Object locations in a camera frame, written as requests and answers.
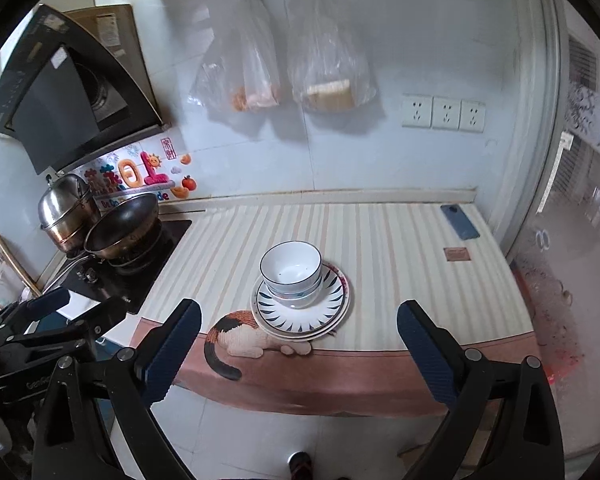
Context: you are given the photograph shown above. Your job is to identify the wooden rolling pin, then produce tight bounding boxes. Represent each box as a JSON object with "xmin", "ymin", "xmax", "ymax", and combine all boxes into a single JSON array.
[{"xmin": 0, "ymin": 235, "xmax": 42, "ymax": 298}]

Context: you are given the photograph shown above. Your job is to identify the dark steel wok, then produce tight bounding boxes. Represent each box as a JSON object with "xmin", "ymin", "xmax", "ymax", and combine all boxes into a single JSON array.
[{"xmin": 42, "ymin": 192, "xmax": 161, "ymax": 296}]

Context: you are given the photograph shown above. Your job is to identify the glass sliding door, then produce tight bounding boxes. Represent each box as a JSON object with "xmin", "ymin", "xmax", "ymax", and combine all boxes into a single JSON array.
[{"xmin": 512, "ymin": 0, "xmax": 600, "ymax": 456}]

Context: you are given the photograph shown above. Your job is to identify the white wall socket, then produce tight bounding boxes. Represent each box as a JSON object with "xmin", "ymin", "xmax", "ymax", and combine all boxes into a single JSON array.
[
  {"xmin": 460, "ymin": 100, "xmax": 486, "ymax": 133},
  {"xmin": 431, "ymin": 96, "xmax": 460, "ymax": 130},
  {"xmin": 401, "ymin": 94, "xmax": 432, "ymax": 129}
]

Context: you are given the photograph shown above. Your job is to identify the white bowl red flowers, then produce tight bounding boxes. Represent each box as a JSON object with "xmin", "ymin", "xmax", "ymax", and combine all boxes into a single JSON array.
[{"xmin": 272, "ymin": 292, "xmax": 320, "ymax": 310}]

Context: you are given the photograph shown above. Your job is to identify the plastic bag with bread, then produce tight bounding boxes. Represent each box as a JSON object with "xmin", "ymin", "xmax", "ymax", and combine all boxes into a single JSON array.
[{"xmin": 287, "ymin": 0, "xmax": 376, "ymax": 113}]

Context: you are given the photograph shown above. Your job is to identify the white plate pink flowers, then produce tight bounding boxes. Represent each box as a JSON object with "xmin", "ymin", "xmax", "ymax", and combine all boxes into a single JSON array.
[{"xmin": 249, "ymin": 271, "xmax": 354, "ymax": 343}]

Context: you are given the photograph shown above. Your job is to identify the black range hood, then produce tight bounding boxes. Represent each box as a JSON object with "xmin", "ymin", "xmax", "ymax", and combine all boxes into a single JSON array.
[{"xmin": 0, "ymin": 4, "xmax": 164, "ymax": 174}]

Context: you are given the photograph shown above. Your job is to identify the plastic bag with orange food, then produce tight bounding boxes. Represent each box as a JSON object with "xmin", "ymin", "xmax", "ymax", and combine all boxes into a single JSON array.
[{"xmin": 189, "ymin": 0, "xmax": 282, "ymax": 113}]

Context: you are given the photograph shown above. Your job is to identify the white middle wall socket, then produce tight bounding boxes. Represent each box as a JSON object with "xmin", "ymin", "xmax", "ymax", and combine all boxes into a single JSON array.
[{"xmin": 431, "ymin": 96, "xmax": 460, "ymax": 130}]

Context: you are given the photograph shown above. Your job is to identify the colourful cartoon wall sticker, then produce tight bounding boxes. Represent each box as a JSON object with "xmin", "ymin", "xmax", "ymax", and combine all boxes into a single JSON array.
[{"xmin": 73, "ymin": 130, "xmax": 198, "ymax": 210}]

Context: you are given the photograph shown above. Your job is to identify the stainless steel lidded pot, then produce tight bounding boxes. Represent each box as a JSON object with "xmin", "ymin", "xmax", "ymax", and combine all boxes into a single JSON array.
[{"xmin": 38, "ymin": 174, "xmax": 100, "ymax": 255}]

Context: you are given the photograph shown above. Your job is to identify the white bowl blue floral outside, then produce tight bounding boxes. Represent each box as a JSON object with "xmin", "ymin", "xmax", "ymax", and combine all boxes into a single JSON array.
[{"xmin": 263, "ymin": 278, "xmax": 322, "ymax": 301}]

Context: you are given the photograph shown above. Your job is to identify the blue grey smartphone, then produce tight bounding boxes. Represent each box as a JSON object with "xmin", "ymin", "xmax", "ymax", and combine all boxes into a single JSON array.
[{"xmin": 440, "ymin": 204, "xmax": 480, "ymax": 240}]

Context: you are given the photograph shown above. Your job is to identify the white bowl grey rim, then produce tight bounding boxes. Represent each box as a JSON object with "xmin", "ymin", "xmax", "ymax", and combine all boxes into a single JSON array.
[{"xmin": 260, "ymin": 240, "xmax": 323, "ymax": 292}]

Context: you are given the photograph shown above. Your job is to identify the white left wall socket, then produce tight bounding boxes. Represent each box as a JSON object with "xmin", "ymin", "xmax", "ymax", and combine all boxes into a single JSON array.
[{"xmin": 401, "ymin": 94, "xmax": 432, "ymax": 129}]

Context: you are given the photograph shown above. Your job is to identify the white right wall socket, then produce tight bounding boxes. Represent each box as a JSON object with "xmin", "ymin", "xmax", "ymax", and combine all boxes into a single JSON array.
[{"xmin": 460, "ymin": 100, "xmax": 486, "ymax": 133}]

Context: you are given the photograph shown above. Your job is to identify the brown label patch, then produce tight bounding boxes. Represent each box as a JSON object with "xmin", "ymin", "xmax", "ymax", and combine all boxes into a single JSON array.
[{"xmin": 443, "ymin": 247, "xmax": 471, "ymax": 262}]

